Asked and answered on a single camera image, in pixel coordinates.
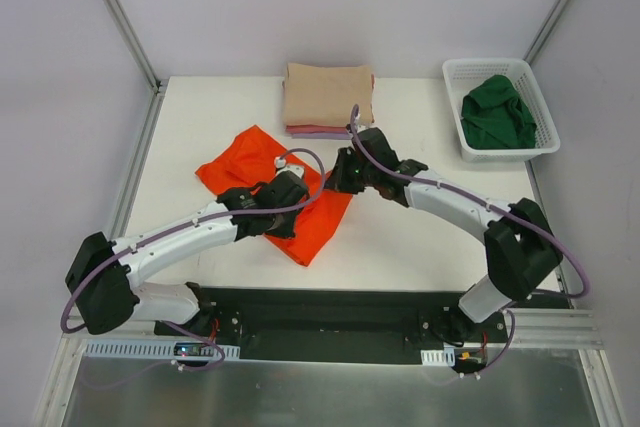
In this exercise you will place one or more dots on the aluminium frame post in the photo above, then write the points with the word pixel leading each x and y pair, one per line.
pixel 132 42
pixel 560 2

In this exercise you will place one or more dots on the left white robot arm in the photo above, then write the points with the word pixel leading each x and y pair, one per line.
pixel 109 280

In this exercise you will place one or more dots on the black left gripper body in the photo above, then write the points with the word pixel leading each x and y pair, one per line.
pixel 282 223

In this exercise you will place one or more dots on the left aluminium frame post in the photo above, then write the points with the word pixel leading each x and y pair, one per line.
pixel 132 42

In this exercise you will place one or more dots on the orange t-shirt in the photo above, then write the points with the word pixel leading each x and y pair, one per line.
pixel 250 159

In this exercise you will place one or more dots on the folded purple t-shirt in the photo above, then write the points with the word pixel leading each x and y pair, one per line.
pixel 322 136

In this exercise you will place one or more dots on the green t-shirt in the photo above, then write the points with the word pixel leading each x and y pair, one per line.
pixel 494 117

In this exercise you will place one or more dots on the left white cable duct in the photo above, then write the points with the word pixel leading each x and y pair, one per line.
pixel 159 350

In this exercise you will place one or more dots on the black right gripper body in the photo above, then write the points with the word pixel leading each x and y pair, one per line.
pixel 343 176

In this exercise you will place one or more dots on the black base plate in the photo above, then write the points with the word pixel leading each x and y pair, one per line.
pixel 337 326

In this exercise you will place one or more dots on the folded pink t-shirt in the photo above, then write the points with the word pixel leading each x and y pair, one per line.
pixel 316 128

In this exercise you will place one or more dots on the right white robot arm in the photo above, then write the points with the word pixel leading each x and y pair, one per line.
pixel 516 237

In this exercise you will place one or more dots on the white plastic basket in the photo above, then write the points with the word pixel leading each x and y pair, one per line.
pixel 463 75

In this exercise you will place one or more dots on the white cable duct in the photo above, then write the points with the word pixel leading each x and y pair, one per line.
pixel 159 350
pixel 438 358

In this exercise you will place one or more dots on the right aluminium frame post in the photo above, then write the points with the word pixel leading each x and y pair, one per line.
pixel 560 2

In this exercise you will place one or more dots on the right white cable duct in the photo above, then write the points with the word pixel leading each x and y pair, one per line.
pixel 438 358

